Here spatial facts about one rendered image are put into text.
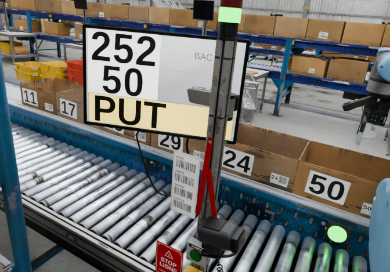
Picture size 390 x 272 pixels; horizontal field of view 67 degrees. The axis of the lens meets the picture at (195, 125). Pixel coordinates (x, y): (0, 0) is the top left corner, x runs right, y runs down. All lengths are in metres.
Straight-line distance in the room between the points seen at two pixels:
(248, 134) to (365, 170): 0.60
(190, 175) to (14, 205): 0.43
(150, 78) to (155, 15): 6.29
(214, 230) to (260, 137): 0.96
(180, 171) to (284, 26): 5.23
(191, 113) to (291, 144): 0.88
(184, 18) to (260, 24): 1.69
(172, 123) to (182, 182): 0.18
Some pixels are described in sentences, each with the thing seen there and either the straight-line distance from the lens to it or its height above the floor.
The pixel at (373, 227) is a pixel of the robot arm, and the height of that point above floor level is 1.35.
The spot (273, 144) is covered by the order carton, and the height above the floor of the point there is 0.98.
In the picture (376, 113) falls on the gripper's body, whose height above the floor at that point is 1.31.
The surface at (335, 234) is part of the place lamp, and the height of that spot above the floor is 0.81.
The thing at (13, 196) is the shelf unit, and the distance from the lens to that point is 0.60.
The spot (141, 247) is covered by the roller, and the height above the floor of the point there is 0.74.
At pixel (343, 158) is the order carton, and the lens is 1.64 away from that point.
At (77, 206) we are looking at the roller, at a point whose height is 0.74.
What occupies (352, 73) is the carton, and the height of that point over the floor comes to 0.94.
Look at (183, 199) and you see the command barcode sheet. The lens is 0.88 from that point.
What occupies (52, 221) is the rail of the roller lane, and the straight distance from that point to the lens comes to 1.45.
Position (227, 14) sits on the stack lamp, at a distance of 0.69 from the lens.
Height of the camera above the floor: 1.60
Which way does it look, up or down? 20 degrees down
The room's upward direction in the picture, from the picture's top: 5 degrees clockwise
